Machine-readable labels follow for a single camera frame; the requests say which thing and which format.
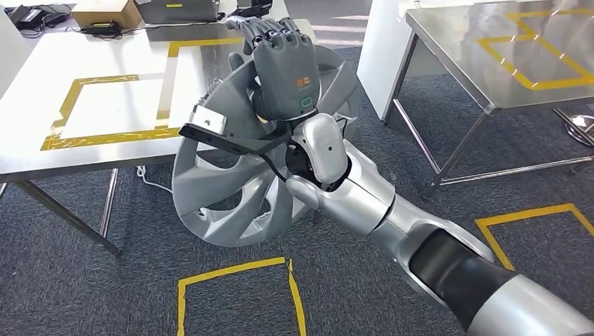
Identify black charger yellow label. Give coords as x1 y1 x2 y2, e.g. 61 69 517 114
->
79 22 123 36

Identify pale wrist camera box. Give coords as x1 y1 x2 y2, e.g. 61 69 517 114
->
190 104 228 135

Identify chrome round stand base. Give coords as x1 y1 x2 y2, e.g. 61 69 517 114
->
554 108 594 148

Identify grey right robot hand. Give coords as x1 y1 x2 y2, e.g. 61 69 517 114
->
225 16 321 123

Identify white cabinet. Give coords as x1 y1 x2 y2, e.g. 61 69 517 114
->
356 0 449 123

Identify black camera bracket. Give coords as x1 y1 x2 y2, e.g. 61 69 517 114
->
178 121 298 156

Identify steel workbench table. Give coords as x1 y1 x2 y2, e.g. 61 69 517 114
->
0 16 321 258
384 0 594 201

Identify silver wheel hubcap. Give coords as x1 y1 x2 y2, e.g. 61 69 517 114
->
172 43 362 248

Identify cardboard box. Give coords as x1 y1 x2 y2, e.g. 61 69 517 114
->
71 0 142 29

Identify black camera cable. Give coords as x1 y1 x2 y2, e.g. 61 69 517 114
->
259 153 291 184

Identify black power adapter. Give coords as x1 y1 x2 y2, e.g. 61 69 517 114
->
42 11 71 28
16 8 45 32

